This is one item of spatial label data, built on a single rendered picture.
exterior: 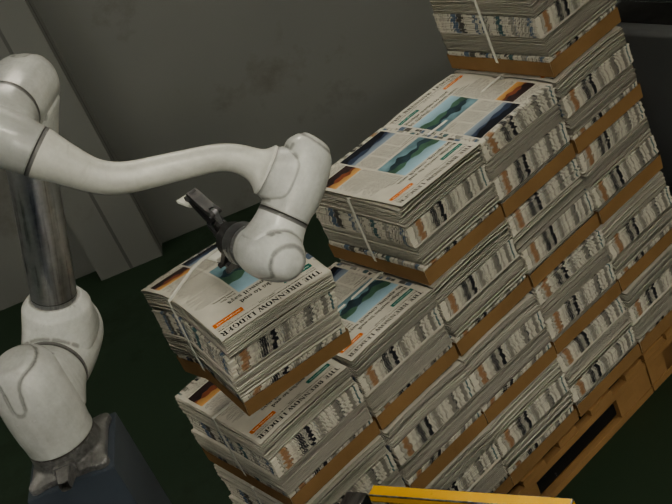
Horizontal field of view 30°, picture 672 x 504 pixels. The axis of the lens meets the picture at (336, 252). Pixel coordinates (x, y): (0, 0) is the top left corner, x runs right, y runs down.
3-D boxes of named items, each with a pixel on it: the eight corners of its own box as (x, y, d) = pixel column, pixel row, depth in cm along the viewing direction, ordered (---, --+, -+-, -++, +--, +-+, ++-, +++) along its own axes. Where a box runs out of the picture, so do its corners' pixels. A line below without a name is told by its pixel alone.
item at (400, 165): (306, 188, 320) (305, 184, 320) (383, 128, 332) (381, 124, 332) (401, 210, 292) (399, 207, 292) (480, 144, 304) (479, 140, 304)
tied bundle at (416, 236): (333, 259, 332) (300, 187, 321) (408, 197, 345) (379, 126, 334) (430, 288, 303) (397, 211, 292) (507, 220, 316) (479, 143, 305)
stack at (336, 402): (296, 617, 348) (168, 395, 308) (557, 359, 398) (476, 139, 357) (387, 679, 318) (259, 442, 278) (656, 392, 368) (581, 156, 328)
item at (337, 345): (209, 382, 279) (204, 368, 276) (311, 312, 289) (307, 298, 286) (249, 417, 268) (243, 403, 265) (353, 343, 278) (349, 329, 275)
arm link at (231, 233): (244, 278, 248) (231, 272, 253) (280, 254, 251) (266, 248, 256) (224, 240, 244) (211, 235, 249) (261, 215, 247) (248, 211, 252)
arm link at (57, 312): (21, 399, 277) (48, 339, 295) (93, 402, 275) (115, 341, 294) (-45, 81, 235) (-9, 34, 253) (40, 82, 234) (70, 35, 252)
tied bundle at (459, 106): (406, 198, 344) (377, 127, 333) (475, 141, 357) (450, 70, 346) (506, 221, 315) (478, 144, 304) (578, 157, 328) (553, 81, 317)
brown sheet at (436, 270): (333, 257, 332) (327, 244, 330) (406, 196, 344) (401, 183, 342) (430, 286, 303) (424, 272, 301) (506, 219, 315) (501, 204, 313)
